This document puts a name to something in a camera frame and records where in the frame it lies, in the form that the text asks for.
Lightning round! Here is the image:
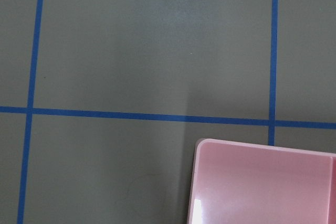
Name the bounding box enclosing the pink plastic bin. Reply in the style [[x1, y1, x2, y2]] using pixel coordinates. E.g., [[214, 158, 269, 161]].
[[187, 138, 335, 223]]

